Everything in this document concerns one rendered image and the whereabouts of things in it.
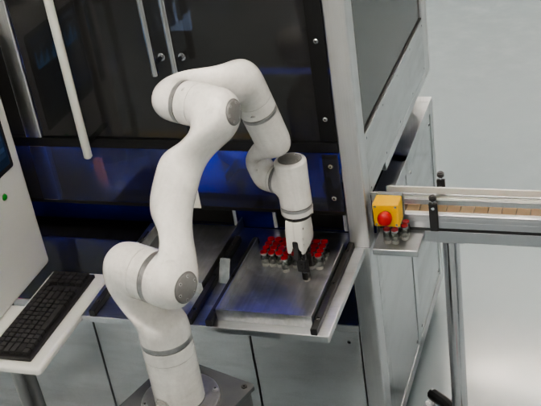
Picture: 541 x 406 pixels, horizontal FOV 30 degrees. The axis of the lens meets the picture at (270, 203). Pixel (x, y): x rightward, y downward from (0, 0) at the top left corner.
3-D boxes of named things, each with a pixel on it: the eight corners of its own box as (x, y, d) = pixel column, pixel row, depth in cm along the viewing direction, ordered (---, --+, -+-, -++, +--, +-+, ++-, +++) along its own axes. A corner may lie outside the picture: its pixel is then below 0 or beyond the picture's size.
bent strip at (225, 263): (223, 275, 281) (220, 257, 279) (233, 275, 281) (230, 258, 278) (206, 304, 270) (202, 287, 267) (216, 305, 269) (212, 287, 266)
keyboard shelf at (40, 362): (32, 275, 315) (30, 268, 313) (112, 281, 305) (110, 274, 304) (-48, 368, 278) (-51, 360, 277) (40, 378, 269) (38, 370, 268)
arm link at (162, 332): (167, 362, 224) (146, 273, 212) (109, 337, 235) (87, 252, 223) (203, 332, 232) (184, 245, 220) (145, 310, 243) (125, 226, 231)
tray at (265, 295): (258, 248, 291) (256, 238, 289) (344, 253, 282) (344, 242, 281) (217, 320, 264) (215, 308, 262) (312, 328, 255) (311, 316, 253)
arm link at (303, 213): (286, 193, 267) (287, 203, 268) (275, 210, 260) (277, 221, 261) (315, 194, 264) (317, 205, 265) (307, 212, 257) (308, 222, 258)
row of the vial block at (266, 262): (263, 262, 284) (261, 249, 282) (324, 266, 278) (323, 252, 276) (261, 267, 282) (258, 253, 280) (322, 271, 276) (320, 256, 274)
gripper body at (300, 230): (288, 199, 268) (294, 234, 273) (277, 219, 260) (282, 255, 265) (315, 200, 265) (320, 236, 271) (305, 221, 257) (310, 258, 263)
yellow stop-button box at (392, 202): (379, 213, 283) (377, 190, 280) (405, 213, 281) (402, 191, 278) (373, 227, 277) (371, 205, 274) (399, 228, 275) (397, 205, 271)
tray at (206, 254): (165, 222, 311) (163, 213, 309) (244, 226, 302) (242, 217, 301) (118, 287, 284) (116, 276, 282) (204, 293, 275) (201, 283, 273)
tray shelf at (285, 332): (151, 227, 313) (150, 222, 313) (371, 238, 291) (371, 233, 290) (82, 321, 275) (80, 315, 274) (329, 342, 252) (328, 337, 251)
